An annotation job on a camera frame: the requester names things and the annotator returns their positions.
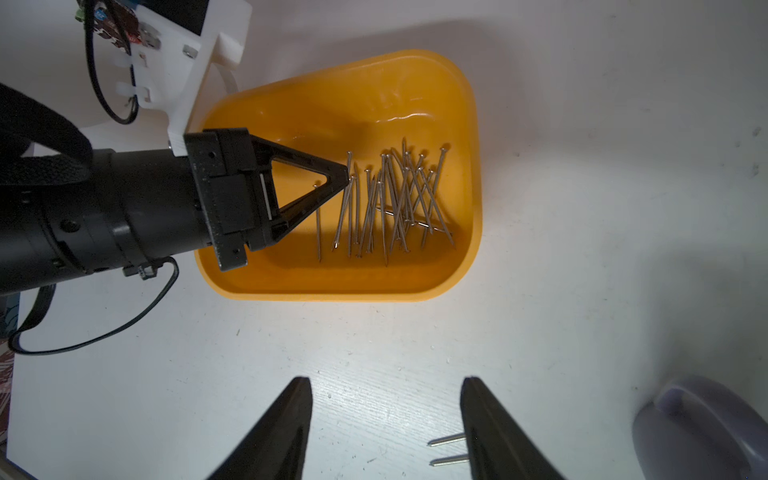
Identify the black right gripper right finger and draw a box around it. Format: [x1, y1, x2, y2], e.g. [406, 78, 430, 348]
[460, 377, 563, 480]

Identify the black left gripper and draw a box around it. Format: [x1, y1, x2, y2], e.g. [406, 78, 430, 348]
[184, 128, 350, 271]

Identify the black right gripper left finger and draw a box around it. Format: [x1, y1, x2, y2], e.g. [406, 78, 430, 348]
[209, 376, 313, 479]

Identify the yellow plastic storage box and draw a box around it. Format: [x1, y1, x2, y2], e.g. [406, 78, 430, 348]
[196, 50, 482, 301]

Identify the purple ceramic mug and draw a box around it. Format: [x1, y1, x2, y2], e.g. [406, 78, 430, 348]
[632, 375, 767, 479]

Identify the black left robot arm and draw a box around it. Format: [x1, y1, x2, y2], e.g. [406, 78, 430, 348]
[1, 87, 348, 294]

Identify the steel nail lower pair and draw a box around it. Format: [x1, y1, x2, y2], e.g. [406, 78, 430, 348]
[429, 454, 469, 467]

